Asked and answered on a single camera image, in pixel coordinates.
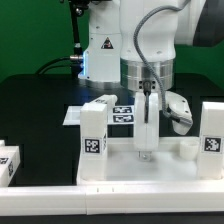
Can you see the white L-shaped fence wall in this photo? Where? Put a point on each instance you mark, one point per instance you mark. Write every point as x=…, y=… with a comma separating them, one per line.
x=98, y=199

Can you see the white desk top tray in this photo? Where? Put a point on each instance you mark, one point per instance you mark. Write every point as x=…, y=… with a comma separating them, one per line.
x=173, y=162

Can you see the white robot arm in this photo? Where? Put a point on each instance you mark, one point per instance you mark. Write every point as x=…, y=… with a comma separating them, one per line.
x=130, y=43

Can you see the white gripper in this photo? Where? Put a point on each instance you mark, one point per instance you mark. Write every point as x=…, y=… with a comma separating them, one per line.
x=146, y=125

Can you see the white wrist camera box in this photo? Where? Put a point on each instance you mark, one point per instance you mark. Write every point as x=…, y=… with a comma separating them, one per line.
x=179, y=107

